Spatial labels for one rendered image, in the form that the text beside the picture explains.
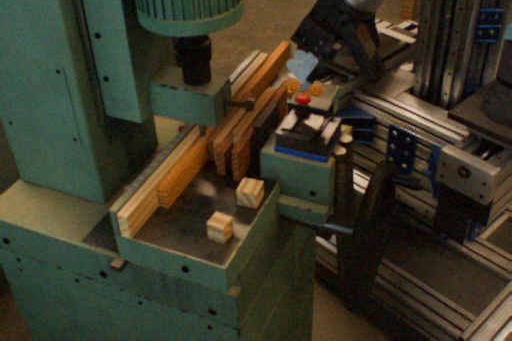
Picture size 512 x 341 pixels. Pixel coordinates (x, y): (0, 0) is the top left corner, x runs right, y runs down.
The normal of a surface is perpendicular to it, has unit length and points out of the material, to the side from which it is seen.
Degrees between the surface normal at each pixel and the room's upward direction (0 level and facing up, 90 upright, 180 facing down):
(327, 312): 0
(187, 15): 90
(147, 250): 90
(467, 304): 0
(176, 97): 90
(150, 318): 90
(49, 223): 0
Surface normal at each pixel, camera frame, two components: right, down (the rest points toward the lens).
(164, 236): -0.03, -0.80
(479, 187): -0.73, 0.43
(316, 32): -0.40, 0.56
